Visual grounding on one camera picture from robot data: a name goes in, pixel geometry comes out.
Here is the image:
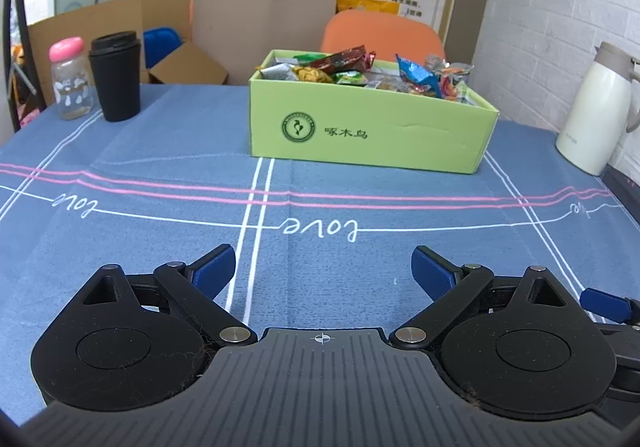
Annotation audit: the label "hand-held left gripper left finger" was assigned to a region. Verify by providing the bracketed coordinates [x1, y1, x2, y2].
[62, 243, 258, 346]

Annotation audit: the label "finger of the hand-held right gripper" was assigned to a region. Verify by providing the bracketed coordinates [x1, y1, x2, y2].
[580, 287, 640, 328]

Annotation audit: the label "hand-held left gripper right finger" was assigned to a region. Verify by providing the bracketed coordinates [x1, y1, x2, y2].
[389, 245, 581, 347]

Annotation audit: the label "light green cardboard box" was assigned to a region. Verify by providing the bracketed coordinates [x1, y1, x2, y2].
[248, 48, 501, 175]

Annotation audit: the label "silver snack packet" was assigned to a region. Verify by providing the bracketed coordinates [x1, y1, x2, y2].
[424, 54, 473, 102]

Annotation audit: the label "blue snack packet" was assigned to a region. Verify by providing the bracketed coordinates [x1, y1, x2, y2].
[396, 54, 443, 99]

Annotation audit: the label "green white snack packet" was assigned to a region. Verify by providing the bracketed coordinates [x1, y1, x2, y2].
[332, 70, 370, 86]

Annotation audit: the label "clear yellow crisps packet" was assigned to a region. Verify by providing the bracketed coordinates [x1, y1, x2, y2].
[291, 66, 333, 84]

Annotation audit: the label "red chip packet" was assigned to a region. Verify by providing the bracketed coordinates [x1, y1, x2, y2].
[304, 46, 377, 74]

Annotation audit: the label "blue printed tablecloth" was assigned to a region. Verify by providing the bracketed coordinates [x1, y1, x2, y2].
[0, 82, 640, 428]

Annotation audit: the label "white thermos jug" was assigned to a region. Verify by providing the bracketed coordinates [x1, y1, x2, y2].
[556, 41, 640, 176]

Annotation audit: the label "black tumbler cup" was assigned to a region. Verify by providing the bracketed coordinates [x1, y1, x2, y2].
[88, 30, 142, 123]

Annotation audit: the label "blue plastic object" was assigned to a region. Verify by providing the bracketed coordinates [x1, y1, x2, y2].
[142, 27, 183, 70]

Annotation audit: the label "clear bottle with pink lid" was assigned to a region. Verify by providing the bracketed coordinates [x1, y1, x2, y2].
[48, 37, 95, 121]

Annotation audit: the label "orange chair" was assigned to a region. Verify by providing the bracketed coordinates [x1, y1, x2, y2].
[320, 10, 447, 63]

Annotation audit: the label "open brown cardboard box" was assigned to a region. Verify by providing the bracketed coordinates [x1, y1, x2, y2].
[27, 0, 231, 108]

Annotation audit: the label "black metal stand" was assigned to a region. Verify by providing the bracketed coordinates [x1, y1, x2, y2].
[0, 0, 31, 133]

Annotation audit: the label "brown paper bag blue handles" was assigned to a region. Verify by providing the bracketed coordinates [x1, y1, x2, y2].
[191, 0, 338, 85]

